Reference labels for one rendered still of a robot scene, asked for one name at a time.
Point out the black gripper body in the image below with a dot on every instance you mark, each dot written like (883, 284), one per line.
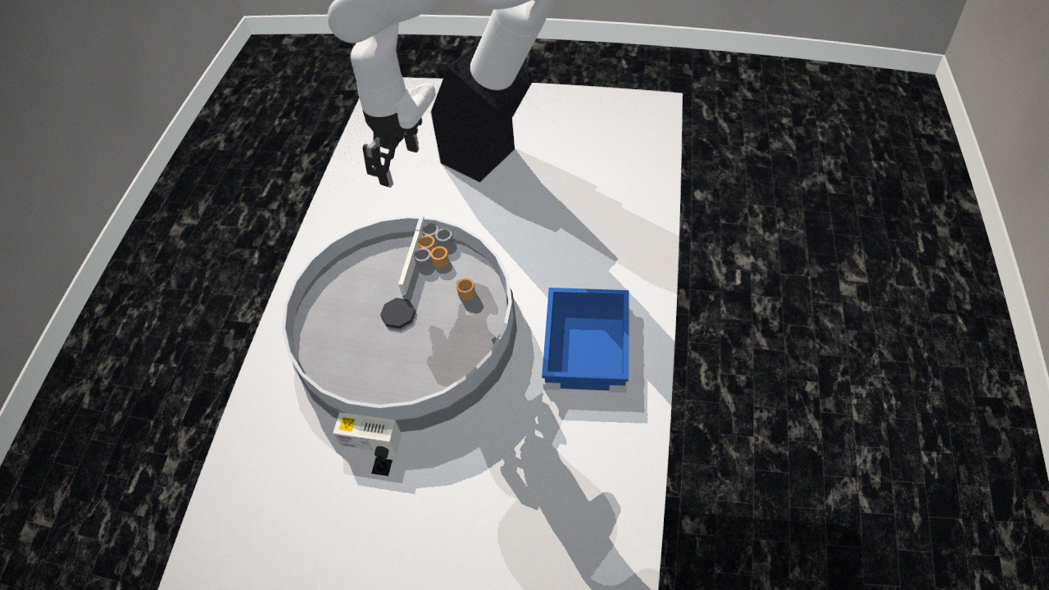
(379, 126)

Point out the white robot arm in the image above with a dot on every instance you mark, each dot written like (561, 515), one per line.
(373, 26)

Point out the blue open-top crate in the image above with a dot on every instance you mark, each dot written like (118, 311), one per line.
(584, 334)

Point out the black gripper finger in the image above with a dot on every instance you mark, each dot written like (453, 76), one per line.
(410, 137)
(372, 155)

